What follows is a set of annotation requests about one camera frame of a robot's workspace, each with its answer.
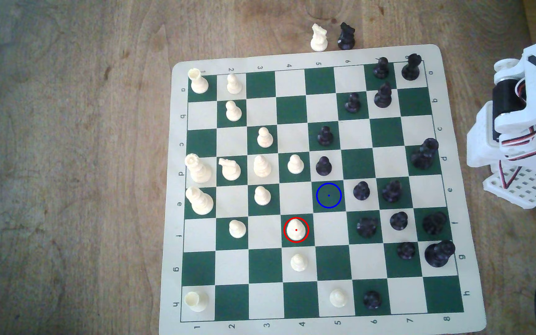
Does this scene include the white chess bishop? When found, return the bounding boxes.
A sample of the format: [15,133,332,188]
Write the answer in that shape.
[286,220,307,242]
[253,154,272,178]

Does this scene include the white chess pawn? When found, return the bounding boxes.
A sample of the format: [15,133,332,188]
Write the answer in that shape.
[290,253,309,273]
[253,185,272,206]
[329,288,348,309]
[228,220,247,239]
[226,73,243,95]
[225,100,243,123]
[287,154,305,175]
[256,127,274,149]

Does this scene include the white chess knight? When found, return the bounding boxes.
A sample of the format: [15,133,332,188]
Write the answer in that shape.
[310,23,329,52]
[218,158,242,181]

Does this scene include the black chess pawn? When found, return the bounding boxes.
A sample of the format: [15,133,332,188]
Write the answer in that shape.
[396,241,417,260]
[344,92,362,114]
[389,211,409,231]
[317,126,335,146]
[315,156,333,176]
[363,290,382,311]
[353,181,371,201]
[373,57,391,79]

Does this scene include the white chess queen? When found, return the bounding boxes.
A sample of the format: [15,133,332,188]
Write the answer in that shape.
[184,154,213,183]

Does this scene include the white chess king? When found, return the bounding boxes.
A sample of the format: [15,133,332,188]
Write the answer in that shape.
[185,186,215,216]

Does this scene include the green white chess mat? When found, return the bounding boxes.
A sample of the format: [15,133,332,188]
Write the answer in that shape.
[159,44,487,335]

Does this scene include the white chess rook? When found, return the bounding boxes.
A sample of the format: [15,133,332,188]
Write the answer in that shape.
[188,68,209,94]
[184,291,209,313]

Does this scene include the black chess bishop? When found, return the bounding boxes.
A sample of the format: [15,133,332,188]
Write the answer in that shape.
[357,217,378,238]
[373,83,393,109]

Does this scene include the black chess knight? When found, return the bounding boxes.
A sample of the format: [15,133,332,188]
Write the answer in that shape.
[382,180,403,203]
[337,22,356,51]

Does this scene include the black chess queen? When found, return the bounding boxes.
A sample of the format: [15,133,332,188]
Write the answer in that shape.
[410,138,439,170]

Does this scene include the black chess rook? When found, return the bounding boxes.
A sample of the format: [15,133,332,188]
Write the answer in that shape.
[422,212,449,235]
[401,53,422,81]

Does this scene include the black chess king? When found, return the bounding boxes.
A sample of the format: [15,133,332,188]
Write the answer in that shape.
[424,240,456,268]

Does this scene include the red black servo wires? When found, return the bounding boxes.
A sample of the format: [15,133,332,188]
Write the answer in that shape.
[501,160,523,190]
[501,123,536,161]

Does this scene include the white perforated base plate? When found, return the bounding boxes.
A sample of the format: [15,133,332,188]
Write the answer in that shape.
[483,160,536,208]

